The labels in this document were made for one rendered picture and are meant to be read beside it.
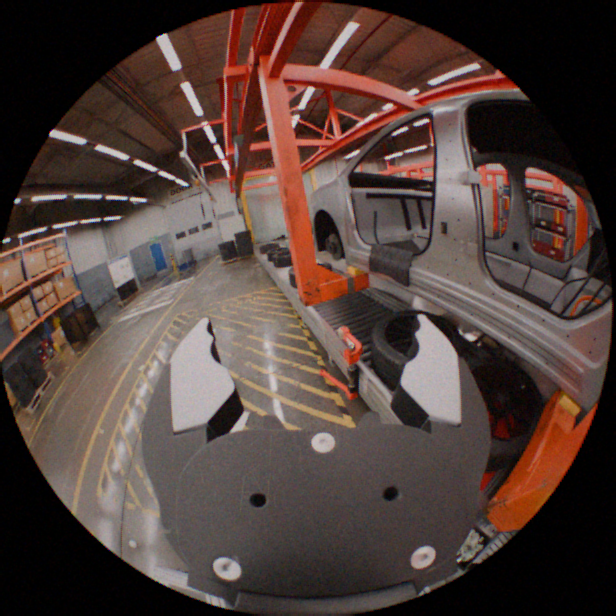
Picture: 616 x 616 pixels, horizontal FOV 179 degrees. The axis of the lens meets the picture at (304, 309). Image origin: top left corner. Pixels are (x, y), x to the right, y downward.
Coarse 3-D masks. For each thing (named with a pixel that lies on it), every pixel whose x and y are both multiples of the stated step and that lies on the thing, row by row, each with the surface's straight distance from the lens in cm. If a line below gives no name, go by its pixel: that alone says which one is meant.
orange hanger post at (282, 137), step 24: (264, 72) 208; (264, 96) 198; (288, 120) 176; (288, 144) 166; (288, 168) 159; (288, 192) 155; (288, 216) 155; (288, 240) 161; (312, 240) 159; (312, 264) 162; (312, 288) 167
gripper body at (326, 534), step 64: (256, 448) 6; (320, 448) 5; (384, 448) 6; (448, 448) 6; (192, 512) 6; (256, 512) 5; (320, 512) 5; (384, 512) 5; (448, 512) 6; (192, 576) 6; (256, 576) 5; (320, 576) 5; (384, 576) 5; (448, 576) 7
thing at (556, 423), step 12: (552, 396) 130; (552, 408) 114; (540, 420) 122; (552, 420) 106; (564, 420) 113; (540, 432) 107; (552, 432) 98; (564, 432) 86; (528, 444) 112; (540, 444) 95; (552, 444) 89; (528, 456) 98; (540, 456) 92; (516, 468) 100
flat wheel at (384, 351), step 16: (384, 320) 149; (400, 320) 156; (432, 320) 158; (384, 336) 133; (400, 336) 140; (448, 336) 149; (384, 352) 120; (400, 352) 122; (384, 368) 125; (400, 368) 116
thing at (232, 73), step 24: (240, 24) 250; (264, 24) 202; (264, 48) 221; (240, 72) 285; (312, 72) 306; (336, 72) 326; (408, 96) 404; (432, 96) 386; (456, 96) 369; (240, 120) 383; (336, 120) 665; (360, 120) 557; (384, 120) 453; (264, 144) 554; (312, 144) 589; (336, 144) 600; (240, 168) 600; (312, 168) 777; (240, 192) 1018
